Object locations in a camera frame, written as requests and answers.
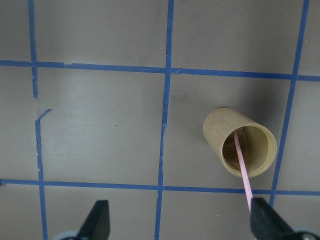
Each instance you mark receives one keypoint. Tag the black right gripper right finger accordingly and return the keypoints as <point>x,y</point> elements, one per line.
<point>266,223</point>

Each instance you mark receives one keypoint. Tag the bamboo cylinder holder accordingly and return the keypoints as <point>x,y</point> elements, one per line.
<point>257,143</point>

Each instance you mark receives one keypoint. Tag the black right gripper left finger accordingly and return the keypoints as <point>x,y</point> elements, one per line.
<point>97,224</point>

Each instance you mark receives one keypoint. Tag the pink chopstick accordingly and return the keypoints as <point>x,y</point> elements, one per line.
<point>244,174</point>

